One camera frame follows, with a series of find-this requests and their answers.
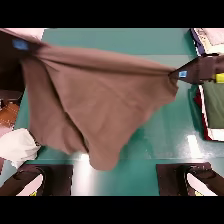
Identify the brown T-shirt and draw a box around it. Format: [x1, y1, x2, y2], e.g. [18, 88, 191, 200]
[19, 42, 180, 172]

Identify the red garment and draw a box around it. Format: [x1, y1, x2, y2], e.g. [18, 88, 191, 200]
[193, 87, 216, 142]

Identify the white garment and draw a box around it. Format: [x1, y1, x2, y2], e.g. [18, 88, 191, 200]
[0, 127, 42, 170]

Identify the green garment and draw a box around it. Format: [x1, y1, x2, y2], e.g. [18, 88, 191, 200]
[202, 81, 224, 130]

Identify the blue garment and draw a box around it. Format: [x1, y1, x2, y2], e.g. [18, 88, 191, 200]
[189, 29, 203, 57]

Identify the pale garment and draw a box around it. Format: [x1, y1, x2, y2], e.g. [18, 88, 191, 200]
[193, 28, 224, 55]

